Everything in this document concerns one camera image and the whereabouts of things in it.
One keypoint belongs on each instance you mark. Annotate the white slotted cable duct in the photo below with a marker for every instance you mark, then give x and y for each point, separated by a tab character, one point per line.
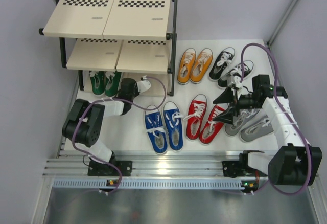
129	183

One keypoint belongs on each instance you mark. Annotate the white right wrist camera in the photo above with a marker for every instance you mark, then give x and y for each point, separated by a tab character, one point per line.
234	82

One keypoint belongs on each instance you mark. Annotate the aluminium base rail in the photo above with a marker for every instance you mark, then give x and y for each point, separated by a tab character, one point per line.
183	164

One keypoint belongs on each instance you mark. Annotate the blue canvas sneaker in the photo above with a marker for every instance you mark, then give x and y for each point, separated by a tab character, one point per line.
173	121
155	129

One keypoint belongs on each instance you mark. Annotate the black canvas sneaker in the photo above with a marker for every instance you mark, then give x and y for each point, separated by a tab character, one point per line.
248	66
223	61

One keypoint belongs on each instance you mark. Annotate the black canvas sneaker left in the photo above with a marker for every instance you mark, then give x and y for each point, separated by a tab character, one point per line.
223	61

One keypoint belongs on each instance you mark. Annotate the green canvas sneaker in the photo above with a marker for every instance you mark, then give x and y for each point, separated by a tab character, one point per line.
112	83
97	82

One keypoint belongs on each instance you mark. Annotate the beige shoe shelf black frame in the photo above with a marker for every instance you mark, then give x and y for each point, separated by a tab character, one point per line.
133	37

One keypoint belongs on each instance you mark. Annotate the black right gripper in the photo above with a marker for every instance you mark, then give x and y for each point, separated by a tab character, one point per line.
227	116

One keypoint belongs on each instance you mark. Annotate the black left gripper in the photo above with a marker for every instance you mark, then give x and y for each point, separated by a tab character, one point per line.
136	89

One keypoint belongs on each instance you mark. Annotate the grey canvas sneaker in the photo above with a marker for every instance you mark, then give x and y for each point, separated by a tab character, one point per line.
244	117
257	130

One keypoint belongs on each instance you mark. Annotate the orange canvas sneaker right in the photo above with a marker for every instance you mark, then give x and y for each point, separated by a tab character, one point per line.
202	63

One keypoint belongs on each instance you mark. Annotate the grey canvas sneaker right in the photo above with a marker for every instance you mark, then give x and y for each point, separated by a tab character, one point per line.
257	130

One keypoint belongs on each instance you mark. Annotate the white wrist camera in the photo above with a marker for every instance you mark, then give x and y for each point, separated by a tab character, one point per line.
143	85
234	82

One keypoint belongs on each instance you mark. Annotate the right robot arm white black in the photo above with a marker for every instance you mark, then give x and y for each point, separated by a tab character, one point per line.
295	161

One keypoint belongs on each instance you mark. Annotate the orange canvas sneaker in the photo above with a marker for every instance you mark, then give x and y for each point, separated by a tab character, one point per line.
185	66
202	63

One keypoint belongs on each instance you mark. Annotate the red canvas sneaker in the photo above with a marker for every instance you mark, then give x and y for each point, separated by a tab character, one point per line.
211	128
195	116

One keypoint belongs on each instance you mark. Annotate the grey canvas sneaker left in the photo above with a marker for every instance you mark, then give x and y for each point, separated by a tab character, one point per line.
244	117

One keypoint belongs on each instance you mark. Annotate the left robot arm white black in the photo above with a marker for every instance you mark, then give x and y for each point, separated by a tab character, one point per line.
84	122

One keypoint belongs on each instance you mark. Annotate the red canvas sneaker right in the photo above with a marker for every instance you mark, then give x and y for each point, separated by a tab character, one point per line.
211	128

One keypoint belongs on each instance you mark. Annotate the orange canvas sneaker left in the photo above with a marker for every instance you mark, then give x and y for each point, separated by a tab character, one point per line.
185	66

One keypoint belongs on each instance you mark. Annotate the black canvas sneaker right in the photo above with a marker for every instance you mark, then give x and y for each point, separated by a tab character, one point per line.
248	66

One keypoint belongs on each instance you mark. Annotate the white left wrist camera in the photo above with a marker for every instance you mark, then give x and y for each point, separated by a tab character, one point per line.
143	85

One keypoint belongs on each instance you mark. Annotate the red canvas sneaker left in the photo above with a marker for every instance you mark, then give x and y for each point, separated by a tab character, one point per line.
195	116

